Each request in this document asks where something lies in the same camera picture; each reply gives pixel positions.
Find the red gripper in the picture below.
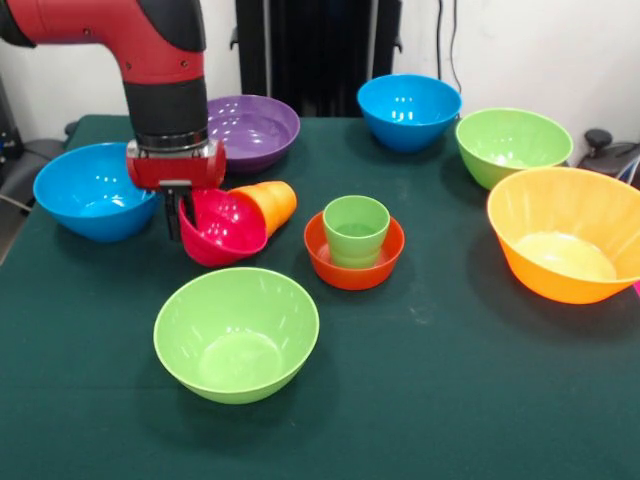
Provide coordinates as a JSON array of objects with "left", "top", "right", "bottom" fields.
[{"left": 125, "top": 138, "right": 228, "bottom": 243}]

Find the pink plastic bowl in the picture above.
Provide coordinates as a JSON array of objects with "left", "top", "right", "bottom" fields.
[{"left": 178, "top": 188, "right": 269, "bottom": 268}]

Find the orange plastic cup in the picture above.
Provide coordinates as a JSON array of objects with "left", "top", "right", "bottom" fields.
[{"left": 228, "top": 180, "right": 298, "bottom": 239}]

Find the blue plastic bowl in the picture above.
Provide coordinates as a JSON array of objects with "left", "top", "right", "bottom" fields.
[
  {"left": 32, "top": 142, "right": 162, "bottom": 244},
  {"left": 356, "top": 73, "right": 463, "bottom": 154}
]

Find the purple plastic bowl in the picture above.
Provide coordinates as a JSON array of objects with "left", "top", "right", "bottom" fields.
[{"left": 205, "top": 94, "right": 301, "bottom": 174}]

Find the red-orange plastic bowl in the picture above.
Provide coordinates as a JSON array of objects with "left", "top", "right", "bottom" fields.
[{"left": 303, "top": 210, "right": 406, "bottom": 291}]

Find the green plastic bowl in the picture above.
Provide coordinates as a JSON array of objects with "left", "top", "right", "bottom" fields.
[
  {"left": 455, "top": 107, "right": 574, "bottom": 191},
  {"left": 153, "top": 267, "right": 321, "bottom": 405}
]

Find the green plastic cup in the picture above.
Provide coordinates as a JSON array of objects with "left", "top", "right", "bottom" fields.
[{"left": 322, "top": 195, "right": 391, "bottom": 270}]

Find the large orange plastic bowl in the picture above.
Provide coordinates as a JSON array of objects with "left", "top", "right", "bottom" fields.
[{"left": 487, "top": 166, "right": 640, "bottom": 305}]

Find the dark grey chair base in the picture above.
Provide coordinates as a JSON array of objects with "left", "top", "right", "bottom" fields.
[
  {"left": 577, "top": 128, "right": 640, "bottom": 189},
  {"left": 0, "top": 137, "right": 66, "bottom": 211}
]

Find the dark green table cloth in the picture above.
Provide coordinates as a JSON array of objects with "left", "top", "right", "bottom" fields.
[{"left": 0, "top": 114, "right": 640, "bottom": 480}]

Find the black wall cable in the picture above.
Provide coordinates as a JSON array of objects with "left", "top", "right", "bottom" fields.
[
  {"left": 435, "top": 0, "right": 447, "bottom": 81},
  {"left": 449, "top": 0, "right": 464, "bottom": 96}
]

